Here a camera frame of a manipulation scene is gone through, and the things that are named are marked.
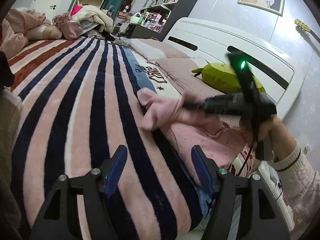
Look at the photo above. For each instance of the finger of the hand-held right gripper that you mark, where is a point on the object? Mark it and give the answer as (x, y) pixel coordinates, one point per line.
(200, 105)

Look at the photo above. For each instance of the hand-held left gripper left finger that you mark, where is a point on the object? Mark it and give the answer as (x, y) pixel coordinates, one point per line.
(116, 170)

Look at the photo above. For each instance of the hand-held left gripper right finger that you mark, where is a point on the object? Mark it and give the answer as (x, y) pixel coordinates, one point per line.
(202, 172)

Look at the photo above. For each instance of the pink dotted garment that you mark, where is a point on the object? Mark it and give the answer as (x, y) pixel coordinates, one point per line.
(212, 142)

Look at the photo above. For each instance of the person's right forearm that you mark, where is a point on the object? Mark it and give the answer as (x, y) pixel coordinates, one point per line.
(300, 170)

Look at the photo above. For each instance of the person's right hand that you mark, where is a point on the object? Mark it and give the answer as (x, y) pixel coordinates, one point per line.
(273, 127)

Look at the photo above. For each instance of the green avocado plush toy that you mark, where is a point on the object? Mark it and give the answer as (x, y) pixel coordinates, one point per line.
(220, 77)

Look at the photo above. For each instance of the large beige pink pillow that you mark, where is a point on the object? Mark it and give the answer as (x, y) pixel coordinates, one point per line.
(182, 72)

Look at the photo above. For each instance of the white red-patterned bed sheet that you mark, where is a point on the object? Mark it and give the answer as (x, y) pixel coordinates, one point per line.
(245, 162)

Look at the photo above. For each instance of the flat beige pink pillow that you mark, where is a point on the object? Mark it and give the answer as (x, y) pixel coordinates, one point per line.
(155, 47)

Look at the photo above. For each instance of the white bed headboard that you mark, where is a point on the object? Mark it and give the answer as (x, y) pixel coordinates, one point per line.
(212, 32)

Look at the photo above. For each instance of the striped fleece blanket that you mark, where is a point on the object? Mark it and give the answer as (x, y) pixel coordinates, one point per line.
(75, 105)

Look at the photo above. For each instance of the dark desk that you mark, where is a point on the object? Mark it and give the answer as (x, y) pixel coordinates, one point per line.
(147, 32)

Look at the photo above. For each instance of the yellow guitar headstock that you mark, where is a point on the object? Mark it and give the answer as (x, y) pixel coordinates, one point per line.
(302, 25)

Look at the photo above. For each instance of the mint green box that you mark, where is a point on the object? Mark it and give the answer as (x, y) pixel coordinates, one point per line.
(134, 20)

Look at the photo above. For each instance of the beige fleece cloth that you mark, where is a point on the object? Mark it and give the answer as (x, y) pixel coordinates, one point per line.
(8, 155)

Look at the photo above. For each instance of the wig head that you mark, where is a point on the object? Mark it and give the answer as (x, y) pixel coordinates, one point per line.
(126, 8)

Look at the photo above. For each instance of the cream blanket pile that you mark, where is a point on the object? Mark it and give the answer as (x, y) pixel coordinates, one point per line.
(95, 15)

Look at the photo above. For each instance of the dark cloth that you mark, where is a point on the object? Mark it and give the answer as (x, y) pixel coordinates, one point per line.
(6, 72)

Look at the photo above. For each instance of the pink satin cloth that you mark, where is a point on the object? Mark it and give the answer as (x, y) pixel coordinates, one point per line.
(68, 27)

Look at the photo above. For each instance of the magenta cloth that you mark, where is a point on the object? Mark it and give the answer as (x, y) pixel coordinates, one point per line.
(76, 10)

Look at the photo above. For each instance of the pink crumpled duvet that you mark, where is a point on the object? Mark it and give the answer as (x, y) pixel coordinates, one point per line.
(25, 25)

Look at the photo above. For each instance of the white wall socket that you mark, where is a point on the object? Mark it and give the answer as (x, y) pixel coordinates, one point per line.
(307, 150)

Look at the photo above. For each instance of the framed wall picture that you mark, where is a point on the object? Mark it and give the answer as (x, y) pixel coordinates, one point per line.
(260, 0)

